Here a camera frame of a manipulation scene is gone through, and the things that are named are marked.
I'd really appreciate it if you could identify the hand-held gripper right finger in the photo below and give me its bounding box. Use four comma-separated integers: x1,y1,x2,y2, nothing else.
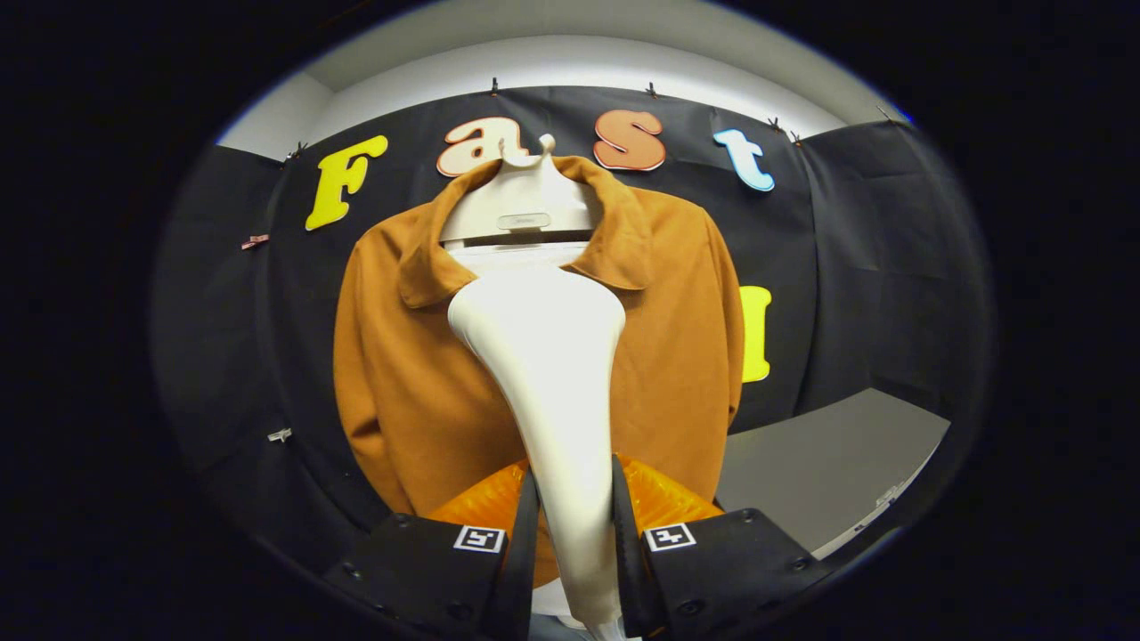
611,454,838,640

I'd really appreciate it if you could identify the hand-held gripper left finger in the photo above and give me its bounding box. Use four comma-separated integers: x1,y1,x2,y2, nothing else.
323,456,542,641

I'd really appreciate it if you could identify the white garment steamer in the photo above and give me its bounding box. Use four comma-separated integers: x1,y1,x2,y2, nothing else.
447,265,638,641

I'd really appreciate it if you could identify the brown button-up shirt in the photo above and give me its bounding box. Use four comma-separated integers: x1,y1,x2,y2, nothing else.
334,156,745,588

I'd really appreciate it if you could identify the white mannequin torso stand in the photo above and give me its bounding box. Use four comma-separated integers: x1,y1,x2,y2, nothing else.
445,240,593,624

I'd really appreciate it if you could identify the white plastic hanger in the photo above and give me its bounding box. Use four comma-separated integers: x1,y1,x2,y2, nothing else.
438,134,599,247

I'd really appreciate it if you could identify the black backdrop cloth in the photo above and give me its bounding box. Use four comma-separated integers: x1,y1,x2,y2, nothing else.
151,85,994,571

